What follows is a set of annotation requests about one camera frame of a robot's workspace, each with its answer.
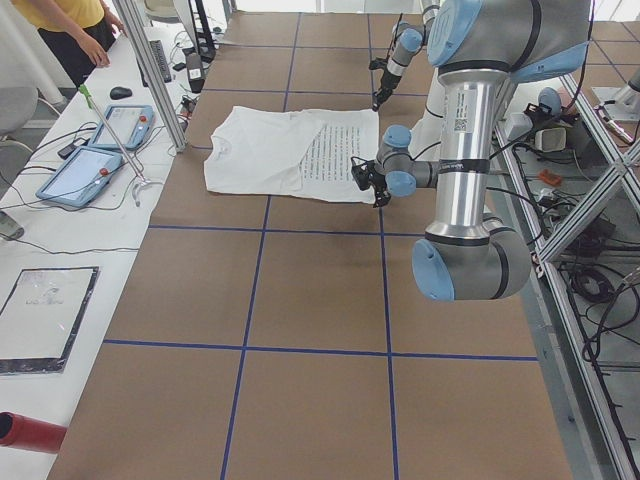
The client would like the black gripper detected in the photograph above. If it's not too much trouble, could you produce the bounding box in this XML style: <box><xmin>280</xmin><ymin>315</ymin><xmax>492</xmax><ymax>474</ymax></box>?
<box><xmin>350</xmin><ymin>156</ymin><xmax>390</xmax><ymax>208</ymax></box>
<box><xmin>369</xmin><ymin>58</ymin><xmax>403</xmax><ymax>111</ymax></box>

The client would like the white long-sleeve printed t-shirt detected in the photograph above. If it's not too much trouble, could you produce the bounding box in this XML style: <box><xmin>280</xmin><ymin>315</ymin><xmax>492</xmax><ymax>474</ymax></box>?
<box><xmin>204</xmin><ymin>106</ymin><xmax>379</xmax><ymax>204</ymax></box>

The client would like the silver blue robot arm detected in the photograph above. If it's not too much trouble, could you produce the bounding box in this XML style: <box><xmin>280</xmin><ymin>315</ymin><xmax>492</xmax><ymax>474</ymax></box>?
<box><xmin>368</xmin><ymin>1</ymin><xmax>441</xmax><ymax>112</ymax></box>
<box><xmin>351</xmin><ymin>1</ymin><xmax>591</xmax><ymax>301</ymax></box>

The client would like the black keyboard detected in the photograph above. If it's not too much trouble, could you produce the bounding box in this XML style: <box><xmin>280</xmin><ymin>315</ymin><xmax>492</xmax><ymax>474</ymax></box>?
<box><xmin>149</xmin><ymin>40</ymin><xmax>172</xmax><ymax>83</ymax></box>

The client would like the metal reacher stick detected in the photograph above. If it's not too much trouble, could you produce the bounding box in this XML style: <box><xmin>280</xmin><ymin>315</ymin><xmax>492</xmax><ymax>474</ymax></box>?
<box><xmin>79</xmin><ymin>85</ymin><xmax>162</xmax><ymax>207</ymax></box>

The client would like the blue teach pendant far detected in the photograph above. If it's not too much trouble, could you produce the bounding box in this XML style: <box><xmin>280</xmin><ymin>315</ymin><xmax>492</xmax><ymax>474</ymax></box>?
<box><xmin>88</xmin><ymin>104</ymin><xmax>155</xmax><ymax>150</ymax></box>

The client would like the blue teach pendant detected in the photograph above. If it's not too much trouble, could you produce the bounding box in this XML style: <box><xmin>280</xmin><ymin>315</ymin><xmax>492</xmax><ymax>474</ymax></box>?
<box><xmin>36</xmin><ymin>147</ymin><xmax>123</xmax><ymax>207</ymax></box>
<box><xmin>88</xmin><ymin>104</ymin><xmax>155</xmax><ymax>150</ymax></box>

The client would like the black computer mouse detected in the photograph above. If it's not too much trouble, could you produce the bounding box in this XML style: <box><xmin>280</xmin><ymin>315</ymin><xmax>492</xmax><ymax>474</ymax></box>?
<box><xmin>109</xmin><ymin>86</ymin><xmax>133</xmax><ymax>100</ymax></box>

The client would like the blue teach pendant near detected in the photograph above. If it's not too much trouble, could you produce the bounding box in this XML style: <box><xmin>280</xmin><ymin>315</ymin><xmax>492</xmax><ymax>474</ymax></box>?
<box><xmin>36</xmin><ymin>147</ymin><xmax>123</xmax><ymax>207</ymax></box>

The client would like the person in yellow shirt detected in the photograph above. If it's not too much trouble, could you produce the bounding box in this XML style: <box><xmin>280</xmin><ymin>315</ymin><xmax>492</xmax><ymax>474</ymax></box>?
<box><xmin>12</xmin><ymin>0</ymin><xmax>125</xmax><ymax>87</ymax></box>

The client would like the silver-edged plastic bag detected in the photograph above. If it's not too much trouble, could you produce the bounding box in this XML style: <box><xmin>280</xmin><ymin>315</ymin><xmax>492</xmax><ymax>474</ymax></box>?
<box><xmin>1</xmin><ymin>266</ymin><xmax>99</xmax><ymax>376</ymax></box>

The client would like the red cylinder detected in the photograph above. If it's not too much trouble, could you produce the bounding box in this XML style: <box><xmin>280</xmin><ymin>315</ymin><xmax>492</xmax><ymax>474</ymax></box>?
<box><xmin>1</xmin><ymin>412</ymin><xmax>67</xmax><ymax>454</ymax></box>

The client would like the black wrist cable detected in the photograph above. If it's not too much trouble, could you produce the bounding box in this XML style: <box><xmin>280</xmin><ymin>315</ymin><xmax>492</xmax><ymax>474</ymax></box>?
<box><xmin>384</xmin><ymin>12</ymin><xmax>406</xmax><ymax>64</ymax></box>

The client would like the aluminium frame post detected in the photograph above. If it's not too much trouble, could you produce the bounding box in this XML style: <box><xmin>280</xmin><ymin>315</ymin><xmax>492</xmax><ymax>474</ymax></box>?
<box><xmin>113</xmin><ymin>0</ymin><xmax>186</xmax><ymax>153</ymax></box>

